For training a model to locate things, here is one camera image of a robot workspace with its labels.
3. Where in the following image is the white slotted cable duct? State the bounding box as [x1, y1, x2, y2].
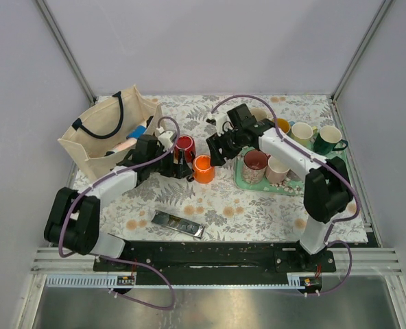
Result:
[46, 269, 322, 289]

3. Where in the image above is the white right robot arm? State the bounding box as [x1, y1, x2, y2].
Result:
[206, 104, 355, 271]

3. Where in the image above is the blue butterfly mug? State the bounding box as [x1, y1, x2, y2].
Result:
[275, 118, 294, 135]

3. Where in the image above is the lime green mug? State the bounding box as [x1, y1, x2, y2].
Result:
[290, 122, 318, 149]

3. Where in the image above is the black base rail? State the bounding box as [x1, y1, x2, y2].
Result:
[93, 241, 336, 277]

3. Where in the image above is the green floral tray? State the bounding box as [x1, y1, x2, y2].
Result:
[234, 128, 348, 196]

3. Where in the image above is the pink round mug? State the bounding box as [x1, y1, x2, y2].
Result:
[241, 149, 270, 184]

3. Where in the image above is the beige canvas tote bag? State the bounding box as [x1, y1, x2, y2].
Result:
[58, 86, 163, 182]

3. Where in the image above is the beige floral mug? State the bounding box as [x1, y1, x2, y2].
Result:
[250, 108, 267, 121]

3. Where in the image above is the red mug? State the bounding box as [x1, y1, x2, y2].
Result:
[174, 134, 196, 163]

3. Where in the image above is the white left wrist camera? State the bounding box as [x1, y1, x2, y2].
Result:
[156, 127, 177, 150]

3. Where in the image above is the pink octagonal mug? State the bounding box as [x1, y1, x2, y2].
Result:
[265, 156, 289, 184]

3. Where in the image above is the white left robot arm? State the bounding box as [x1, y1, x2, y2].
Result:
[44, 132, 193, 271]

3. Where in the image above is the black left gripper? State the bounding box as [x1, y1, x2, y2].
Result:
[148, 145, 193, 180]

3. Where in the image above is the dark green mug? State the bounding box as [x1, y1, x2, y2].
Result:
[313, 125, 348, 156]

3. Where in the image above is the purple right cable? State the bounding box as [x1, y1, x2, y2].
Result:
[211, 95, 363, 296]

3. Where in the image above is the orange mug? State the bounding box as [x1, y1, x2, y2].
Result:
[192, 154, 215, 184]

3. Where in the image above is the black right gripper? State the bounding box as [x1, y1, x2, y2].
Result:
[206, 126, 244, 168]

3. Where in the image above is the lavender mug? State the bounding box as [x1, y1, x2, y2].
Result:
[287, 170, 302, 182]

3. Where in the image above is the floral table mat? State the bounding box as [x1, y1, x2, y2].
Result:
[58, 95, 368, 243]

